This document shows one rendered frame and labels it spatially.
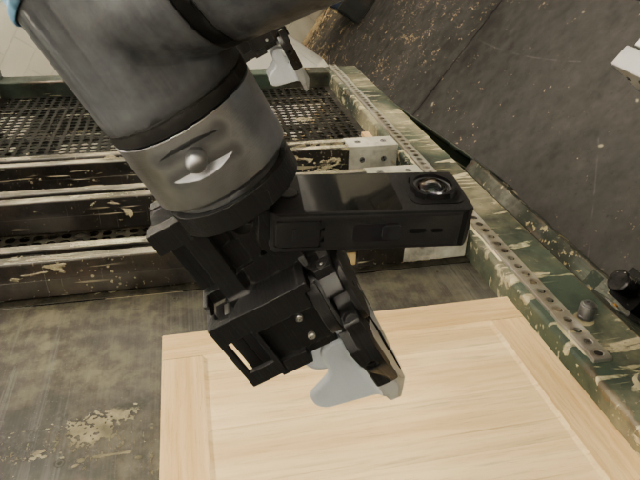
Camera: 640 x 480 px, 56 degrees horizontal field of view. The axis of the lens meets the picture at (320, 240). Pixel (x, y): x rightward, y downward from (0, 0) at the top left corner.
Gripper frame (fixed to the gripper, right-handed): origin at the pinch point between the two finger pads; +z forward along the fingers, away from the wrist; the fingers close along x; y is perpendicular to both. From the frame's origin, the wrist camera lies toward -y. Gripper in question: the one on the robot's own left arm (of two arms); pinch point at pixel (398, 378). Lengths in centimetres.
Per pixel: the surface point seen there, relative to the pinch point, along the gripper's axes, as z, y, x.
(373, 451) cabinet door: 28.4, 9.7, -16.2
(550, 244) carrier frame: 107, -48, -118
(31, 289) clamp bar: 7, 53, -57
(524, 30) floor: 97, -103, -246
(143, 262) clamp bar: 13, 36, -58
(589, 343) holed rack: 41, -22, -27
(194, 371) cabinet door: 18.9, 29.0, -33.1
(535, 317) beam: 42, -18, -36
